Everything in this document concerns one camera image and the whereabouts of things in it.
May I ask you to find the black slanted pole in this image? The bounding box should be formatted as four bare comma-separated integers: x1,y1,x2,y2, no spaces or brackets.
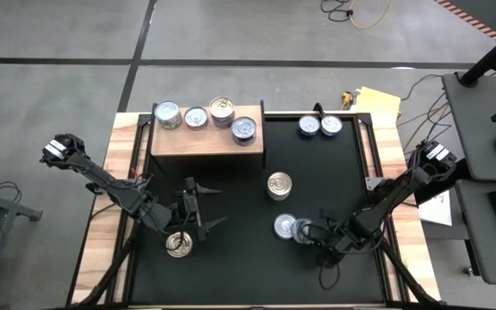
458,23,496,90

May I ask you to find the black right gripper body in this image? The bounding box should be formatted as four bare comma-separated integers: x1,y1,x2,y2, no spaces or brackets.
316,211,364,269

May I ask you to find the silver-top reddish-side tuna can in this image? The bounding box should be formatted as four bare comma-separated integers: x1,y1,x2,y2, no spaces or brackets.
183,105,210,132

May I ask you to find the yellow floor cable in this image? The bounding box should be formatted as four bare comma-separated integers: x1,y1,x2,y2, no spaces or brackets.
349,0,394,31

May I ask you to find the grey side desk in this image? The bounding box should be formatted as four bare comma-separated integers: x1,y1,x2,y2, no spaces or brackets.
454,178,496,286
440,72,496,183

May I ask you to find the blue label tuna can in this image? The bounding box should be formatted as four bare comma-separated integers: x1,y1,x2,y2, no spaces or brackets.
297,114,321,138

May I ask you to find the grey metal stand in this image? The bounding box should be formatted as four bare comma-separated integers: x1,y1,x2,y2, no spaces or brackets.
0,187,44,310

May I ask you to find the tall red blue label can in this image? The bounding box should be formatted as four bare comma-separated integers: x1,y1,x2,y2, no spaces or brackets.
267,171,294,198
208,96,236,124

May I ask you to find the dark label tuna can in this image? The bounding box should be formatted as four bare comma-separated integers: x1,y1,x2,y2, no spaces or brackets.
230,115,258,141

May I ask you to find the white green label tuna can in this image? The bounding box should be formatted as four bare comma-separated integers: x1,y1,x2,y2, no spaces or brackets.
153,100,183,127

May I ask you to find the yellow black hand tool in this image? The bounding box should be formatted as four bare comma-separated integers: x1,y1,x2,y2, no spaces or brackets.
341,90,356,111

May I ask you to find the white paper sheet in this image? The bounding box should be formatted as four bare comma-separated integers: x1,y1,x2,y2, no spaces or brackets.
418,189,453,227

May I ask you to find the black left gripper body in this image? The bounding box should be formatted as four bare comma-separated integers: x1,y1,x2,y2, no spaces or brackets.
170,176,209,243

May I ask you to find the yellow paper folder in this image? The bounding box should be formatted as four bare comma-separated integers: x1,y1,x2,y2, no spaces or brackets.
355,85,403,117

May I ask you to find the wooden shelf black frame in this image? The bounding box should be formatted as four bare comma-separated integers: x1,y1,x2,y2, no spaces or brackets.
146,99,270,173

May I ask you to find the black floor cable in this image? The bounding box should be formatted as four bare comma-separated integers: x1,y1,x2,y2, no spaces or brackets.
319,0,357,23

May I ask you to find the black metal table frame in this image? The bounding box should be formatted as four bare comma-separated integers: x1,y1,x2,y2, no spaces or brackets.
65,102,441,310

